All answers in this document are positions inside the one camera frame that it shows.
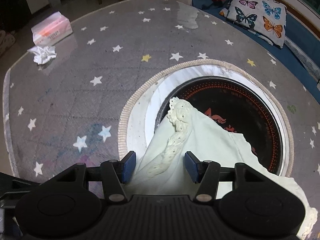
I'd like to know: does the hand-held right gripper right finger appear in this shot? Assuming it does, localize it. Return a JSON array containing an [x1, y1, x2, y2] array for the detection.
[[184, 151, 273, 203]]

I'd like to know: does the white tissue box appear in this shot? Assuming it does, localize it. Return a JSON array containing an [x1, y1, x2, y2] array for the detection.
[[31, 11, 73, 44]]

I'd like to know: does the blue sofa bench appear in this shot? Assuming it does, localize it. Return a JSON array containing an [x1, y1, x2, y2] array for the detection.
[[174, 0, 320, 90]]

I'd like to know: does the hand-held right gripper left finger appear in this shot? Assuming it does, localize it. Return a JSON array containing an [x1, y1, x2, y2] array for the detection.
[[49, 151, 137, 204]]

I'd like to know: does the crumpled white tissue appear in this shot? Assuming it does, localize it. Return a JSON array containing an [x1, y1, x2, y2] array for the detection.
[[27, 45, 57, 65]]

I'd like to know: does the butterfly print pillow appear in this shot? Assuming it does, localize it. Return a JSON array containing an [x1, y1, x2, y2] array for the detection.
[[219, 0, 287, 48]]

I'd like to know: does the light green t-shirt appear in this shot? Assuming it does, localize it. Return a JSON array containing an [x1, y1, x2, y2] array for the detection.
[[129, 97, 318, 240]]

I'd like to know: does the black round induction cooktop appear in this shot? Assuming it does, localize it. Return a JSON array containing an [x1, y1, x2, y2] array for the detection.
[[155, 76, 287, 175]]

